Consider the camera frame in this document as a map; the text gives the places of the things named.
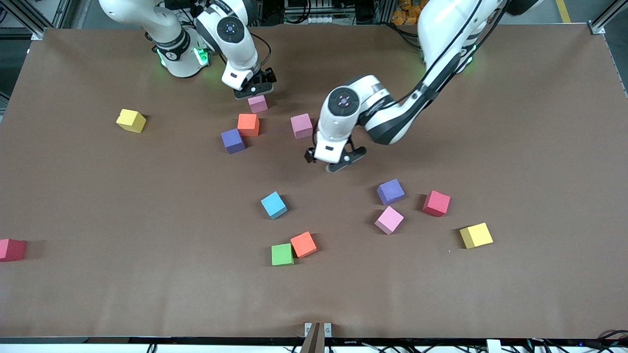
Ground brown paper table cover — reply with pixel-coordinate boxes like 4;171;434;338
0;24;628;340

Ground white power strip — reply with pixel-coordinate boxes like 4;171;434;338
302;14;346;25

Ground bag of orange items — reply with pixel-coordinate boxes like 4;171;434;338
391;0;426;26

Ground yellow foam cube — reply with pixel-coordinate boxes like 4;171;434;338
459;222;494;250
116;109;147;134

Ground blue foam cube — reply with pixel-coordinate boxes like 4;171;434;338
260;191;288;220

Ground aluminium frame rail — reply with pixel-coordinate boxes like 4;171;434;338
591;0;628;30
0;0;74;36

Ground small metal table bracket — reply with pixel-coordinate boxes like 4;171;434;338
304;322;333;338

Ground purple foam cube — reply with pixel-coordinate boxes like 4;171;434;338
220;128;246;155
376;178;406;206

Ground green foam cube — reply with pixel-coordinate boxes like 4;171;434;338
271;243;295;267

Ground orange foam cube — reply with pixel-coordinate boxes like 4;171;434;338
290;231;318;259
237;113;261;137

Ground red foam cube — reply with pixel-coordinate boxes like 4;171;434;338
0;238;27;263
422;190;451;217

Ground brown wooden strip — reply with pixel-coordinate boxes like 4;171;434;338
300;322;326;353

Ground tangled black cables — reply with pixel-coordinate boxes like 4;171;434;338
289;331;628;353

